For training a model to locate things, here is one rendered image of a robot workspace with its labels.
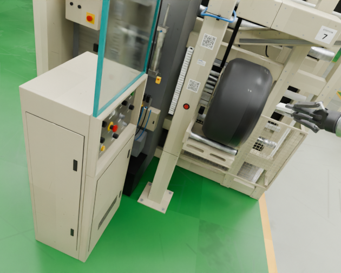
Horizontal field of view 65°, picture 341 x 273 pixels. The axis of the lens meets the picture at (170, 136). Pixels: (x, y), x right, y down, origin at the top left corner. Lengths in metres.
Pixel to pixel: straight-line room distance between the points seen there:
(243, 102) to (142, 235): 1.35
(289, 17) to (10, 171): 2.43
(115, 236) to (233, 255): 0.99
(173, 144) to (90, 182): 0.79
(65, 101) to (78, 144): 0.21
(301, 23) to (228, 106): 0.67
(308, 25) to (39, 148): 1.64
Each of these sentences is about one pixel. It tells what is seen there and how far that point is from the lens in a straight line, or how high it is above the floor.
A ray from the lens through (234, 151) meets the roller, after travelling 1.84.
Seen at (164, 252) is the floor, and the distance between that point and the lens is 2.28.
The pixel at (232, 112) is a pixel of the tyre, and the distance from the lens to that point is 1.56.
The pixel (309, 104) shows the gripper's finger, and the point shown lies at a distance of 1.07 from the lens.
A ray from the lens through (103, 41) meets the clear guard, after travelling 1.01.
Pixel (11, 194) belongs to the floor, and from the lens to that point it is 2.54.
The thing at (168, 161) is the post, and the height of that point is 0.53.
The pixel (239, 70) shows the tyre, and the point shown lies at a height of 1.42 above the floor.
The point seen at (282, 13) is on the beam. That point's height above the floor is 1.73.
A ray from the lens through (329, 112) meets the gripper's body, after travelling 1.06.
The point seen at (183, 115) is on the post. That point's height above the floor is 0.98.
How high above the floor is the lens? 1.96
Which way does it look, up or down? 37 degrees down
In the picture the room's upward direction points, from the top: 18 degrees clockwise
